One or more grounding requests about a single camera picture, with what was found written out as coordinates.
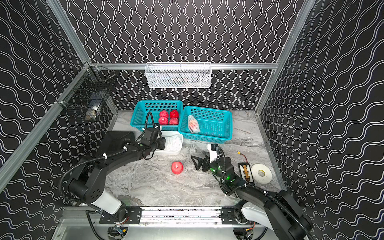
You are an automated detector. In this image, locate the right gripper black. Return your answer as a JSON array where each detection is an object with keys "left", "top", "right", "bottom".
[{"left": 192, "top": 150, "right": 226, "bottom": 184}]

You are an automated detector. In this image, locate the netted apple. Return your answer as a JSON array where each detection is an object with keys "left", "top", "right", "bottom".
[
  {"left": 188, "top": 115, "right": 200, "bottom": 134},
  {"left": 159, "top": 116, "right": 169, "bottom": 125},
  {"left": 159, "top": 111, "right": 169, "bottom": 118},
  {"left": 171, "top": 162, "right": 184, "bottom": 175}
]

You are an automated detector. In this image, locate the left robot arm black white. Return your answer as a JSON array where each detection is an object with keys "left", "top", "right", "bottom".
[{"left": 59, "top": 112, "right": 166, "bottom": 240}]

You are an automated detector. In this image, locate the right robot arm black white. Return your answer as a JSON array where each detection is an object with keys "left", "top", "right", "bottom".
[{"left": 191, "top": 144, "right": 313, "bottom": 240}]

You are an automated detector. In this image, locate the white plastic tray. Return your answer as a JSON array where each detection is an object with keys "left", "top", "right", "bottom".
[{"left": 155, "top": 131, "right": 184, "bottom": 156}]

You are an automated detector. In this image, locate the left teal plastic basket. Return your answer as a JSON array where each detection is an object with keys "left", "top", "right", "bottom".
[{"left": 130, "top": 100, "right": 184, "bottom": 132}]

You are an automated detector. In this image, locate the teal plastic basket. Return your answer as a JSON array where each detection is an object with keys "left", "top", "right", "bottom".
[
  {"left": 178, "top": 106, "right": 233, "bottom": 144},
  {"left": 130, "top": 100, "right": 184, "bottom": 132}
]

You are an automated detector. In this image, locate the right teal plastic basket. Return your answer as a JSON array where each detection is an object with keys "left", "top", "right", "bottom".
[{"left": 178, "top": 106, "right": 233, "bottom": 144}]

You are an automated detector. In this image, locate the black plastic tool case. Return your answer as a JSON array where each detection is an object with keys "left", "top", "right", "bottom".
[{"left": 94, "top": 131, "right": 139, "bottom": 172}]

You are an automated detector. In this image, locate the white tape roll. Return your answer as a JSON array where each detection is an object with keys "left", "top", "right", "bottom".
[{"left": 251, "top": 164, "right": 273, "bottom": 185}]

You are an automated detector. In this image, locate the object in black basket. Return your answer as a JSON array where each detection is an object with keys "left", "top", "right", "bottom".
[{"left": 85, "top": 105, "right": 99, "bottom": 120}]

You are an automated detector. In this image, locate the white wire wall basket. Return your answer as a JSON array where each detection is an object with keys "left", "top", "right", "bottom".
[{"left": 145, "top": 62, "right": 212, "bottom": 89}]

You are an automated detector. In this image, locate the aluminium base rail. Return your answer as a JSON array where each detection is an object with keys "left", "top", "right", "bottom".
[{"left": 59, "top": 206, "right": 301, "bottom": 227}]

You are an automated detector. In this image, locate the black wire wall basket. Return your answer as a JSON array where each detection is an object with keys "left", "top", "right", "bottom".
[{"left": 58, "top": 66, "right": 118, "bottom": 121}]

